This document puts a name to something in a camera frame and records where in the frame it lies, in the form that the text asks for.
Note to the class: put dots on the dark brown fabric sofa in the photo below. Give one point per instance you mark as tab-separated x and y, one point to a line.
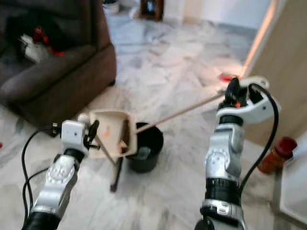
62	81

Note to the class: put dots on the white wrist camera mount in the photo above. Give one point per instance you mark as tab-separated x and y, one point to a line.
73	136
247	111

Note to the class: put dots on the white round pot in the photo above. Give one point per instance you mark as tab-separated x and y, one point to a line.
111	5

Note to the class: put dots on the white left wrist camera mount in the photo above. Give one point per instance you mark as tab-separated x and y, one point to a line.
73	136

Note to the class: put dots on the flat red floor object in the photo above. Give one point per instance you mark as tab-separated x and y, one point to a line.
228	76

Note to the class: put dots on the beige wooden partition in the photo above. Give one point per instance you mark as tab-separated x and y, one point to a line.
288	52

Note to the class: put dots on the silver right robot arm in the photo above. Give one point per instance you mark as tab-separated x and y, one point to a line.
223	158

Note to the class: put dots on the red lidded jar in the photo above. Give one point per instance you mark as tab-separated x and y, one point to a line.
276	155

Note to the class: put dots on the black waste bin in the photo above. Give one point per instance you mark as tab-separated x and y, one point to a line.
148	158

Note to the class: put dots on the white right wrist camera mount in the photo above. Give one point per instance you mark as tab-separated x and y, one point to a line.
247	111

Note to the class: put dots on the white flat board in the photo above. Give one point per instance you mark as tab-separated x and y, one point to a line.
295	187

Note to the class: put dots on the small dark wooden shelf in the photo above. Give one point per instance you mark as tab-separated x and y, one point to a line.
152	8

